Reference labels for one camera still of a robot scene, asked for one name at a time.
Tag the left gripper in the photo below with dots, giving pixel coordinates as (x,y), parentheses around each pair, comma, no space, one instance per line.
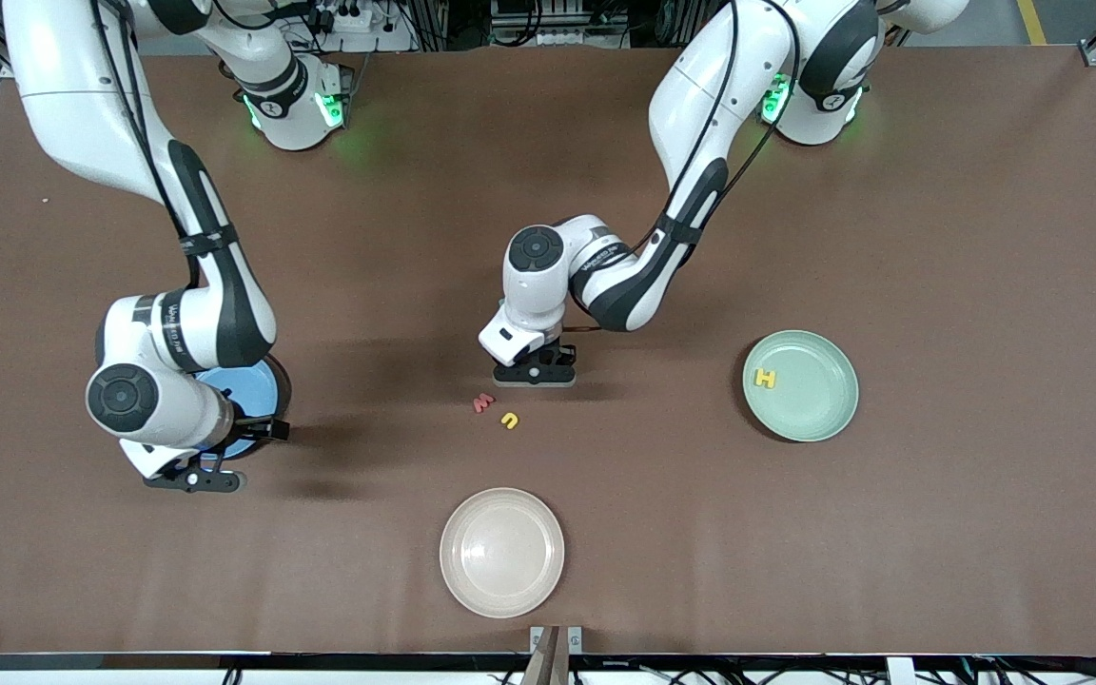
(562,356)

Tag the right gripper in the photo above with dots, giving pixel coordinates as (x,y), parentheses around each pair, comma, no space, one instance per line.
(263,428)

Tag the yellow foam letter n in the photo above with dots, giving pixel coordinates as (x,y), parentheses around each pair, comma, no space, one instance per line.
(513,423)

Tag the red foam letter m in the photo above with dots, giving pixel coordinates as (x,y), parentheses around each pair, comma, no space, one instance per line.
(482,402)

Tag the yellow foam letter H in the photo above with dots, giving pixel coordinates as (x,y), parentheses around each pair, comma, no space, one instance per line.
(766,379)

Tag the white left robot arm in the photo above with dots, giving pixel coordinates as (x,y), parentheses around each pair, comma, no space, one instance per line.
(700,95)

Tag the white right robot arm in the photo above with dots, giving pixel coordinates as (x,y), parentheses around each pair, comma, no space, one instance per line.
(82,95)

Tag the blue plate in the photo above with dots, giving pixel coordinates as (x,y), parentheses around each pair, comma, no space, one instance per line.
(253,390)

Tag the beige plate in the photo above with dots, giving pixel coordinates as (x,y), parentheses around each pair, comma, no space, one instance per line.
(500,552)

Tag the green plate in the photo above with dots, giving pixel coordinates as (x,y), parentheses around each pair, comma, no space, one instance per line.
(810,400)

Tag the white power strip with plugs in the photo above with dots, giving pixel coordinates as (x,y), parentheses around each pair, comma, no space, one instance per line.
(358,19)

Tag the white label tag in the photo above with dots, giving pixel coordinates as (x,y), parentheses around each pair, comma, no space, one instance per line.
(900,671)

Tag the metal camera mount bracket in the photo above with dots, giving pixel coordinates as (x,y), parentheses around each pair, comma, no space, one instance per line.
(575,639)

